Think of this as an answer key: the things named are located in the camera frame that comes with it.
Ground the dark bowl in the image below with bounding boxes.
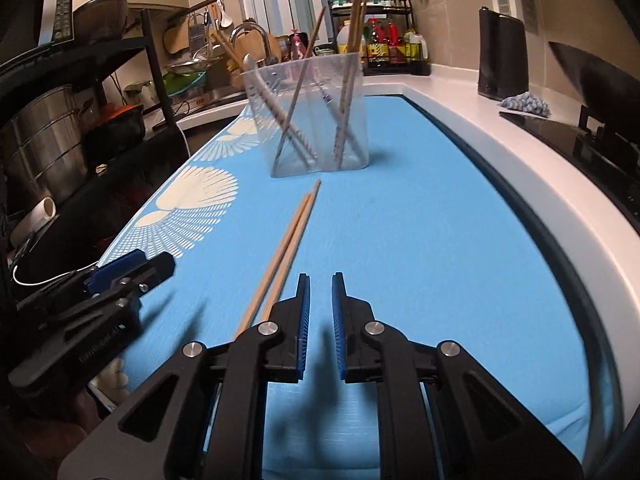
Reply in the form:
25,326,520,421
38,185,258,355
72,0,130,46

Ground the row of sauce bottles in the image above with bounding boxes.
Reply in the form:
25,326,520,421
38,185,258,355
367,17,431,66

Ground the steel bowl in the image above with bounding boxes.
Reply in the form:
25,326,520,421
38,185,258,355
167,57,213,75

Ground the steel grater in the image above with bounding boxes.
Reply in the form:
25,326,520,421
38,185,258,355
187,10,208,43

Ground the black shelf rack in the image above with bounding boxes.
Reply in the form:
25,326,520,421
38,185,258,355
0,7,186,281

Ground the large steel pot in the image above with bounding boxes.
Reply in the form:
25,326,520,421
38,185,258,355
0,85,93,206

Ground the black spice rack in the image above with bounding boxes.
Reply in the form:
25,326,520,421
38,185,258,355
327,0,432,77

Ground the clear plastic utensil holder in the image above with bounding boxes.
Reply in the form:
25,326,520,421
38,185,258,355
239,51,371,178

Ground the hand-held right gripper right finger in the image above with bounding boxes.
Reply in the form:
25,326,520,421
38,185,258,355
331,271,586,480

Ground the white cable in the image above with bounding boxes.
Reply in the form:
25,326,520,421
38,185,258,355
12,259,96,286

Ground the blue patterned tablecloth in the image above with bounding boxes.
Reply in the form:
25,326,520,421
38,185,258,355
87,92,613,480

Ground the blue dish cloth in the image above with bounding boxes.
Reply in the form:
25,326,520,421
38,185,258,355
497,92,553,120

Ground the steel kitchen faucet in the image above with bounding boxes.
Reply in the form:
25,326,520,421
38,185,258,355
229,22,273,68

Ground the grey handled steel fork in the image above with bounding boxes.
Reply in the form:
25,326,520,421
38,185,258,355
312,80,368,161

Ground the dark pot orange rim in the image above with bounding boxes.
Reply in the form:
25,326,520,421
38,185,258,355
82,102,147,161

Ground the white paper roll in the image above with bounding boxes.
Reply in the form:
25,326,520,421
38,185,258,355
10,196,55,248

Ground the black electric kettle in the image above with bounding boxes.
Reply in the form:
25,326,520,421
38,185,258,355
477,6,530,102

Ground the black wok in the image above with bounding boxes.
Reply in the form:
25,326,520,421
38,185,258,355
547,41,640,126

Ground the plastic oil jug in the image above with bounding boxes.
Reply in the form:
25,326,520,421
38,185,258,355
336,20,368,68

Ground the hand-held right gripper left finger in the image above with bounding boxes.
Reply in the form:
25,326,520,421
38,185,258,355
57,272,311,480

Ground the white appliance with buttons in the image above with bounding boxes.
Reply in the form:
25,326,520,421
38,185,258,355
37,0,76,48

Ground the green plastic basin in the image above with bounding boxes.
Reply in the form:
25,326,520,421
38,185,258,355
162,69,207,96

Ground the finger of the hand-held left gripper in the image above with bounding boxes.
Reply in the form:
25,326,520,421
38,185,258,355
15,249,149,321
85,252,177,312

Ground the red plastic bottle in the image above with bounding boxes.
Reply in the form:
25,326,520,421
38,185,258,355
287,27,310,62

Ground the black gas stove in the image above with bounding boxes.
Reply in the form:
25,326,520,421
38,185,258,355
500,105,640,236

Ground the wooden cutting board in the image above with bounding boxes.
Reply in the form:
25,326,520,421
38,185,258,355
162,20,193,56

